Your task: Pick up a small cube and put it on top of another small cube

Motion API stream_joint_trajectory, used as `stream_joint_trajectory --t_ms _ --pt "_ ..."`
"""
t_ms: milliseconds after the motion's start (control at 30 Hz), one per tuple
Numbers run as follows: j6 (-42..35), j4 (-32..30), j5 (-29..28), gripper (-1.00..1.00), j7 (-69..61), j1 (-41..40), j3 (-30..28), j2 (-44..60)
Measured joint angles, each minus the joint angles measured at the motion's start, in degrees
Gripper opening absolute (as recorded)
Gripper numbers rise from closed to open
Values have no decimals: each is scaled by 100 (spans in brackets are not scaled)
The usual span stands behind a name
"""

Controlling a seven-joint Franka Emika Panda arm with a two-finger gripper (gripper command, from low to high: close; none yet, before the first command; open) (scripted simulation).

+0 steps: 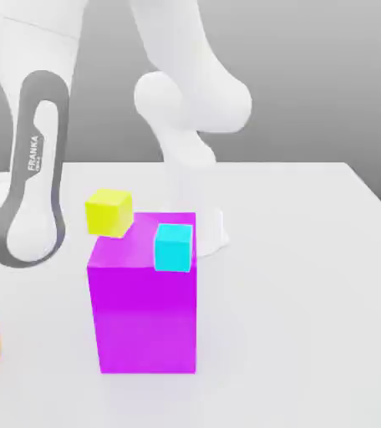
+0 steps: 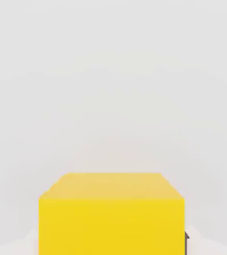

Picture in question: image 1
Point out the small yellow cube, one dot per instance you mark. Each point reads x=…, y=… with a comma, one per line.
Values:
x=108, y=217

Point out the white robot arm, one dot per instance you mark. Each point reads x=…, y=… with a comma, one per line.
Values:
x=183, y=100

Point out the large magenta box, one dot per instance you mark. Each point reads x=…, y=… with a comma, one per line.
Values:
x=143, y=317

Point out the small cyan cube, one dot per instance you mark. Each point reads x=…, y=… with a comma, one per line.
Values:
x=173, y=249

